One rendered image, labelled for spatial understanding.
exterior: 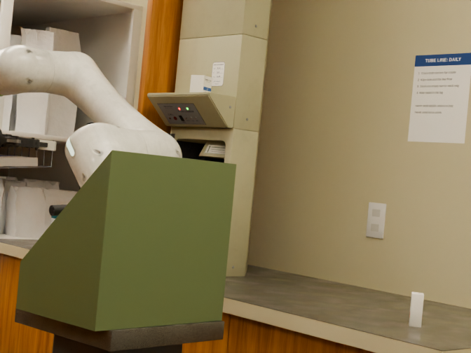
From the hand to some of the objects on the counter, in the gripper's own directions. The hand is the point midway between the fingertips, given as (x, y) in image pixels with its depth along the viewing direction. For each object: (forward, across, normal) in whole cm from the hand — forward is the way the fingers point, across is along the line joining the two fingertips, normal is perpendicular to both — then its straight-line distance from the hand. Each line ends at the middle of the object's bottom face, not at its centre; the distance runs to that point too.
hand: (45, 145), depth 276 cm
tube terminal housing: (+56, -22, +36) cm, 71 cm away
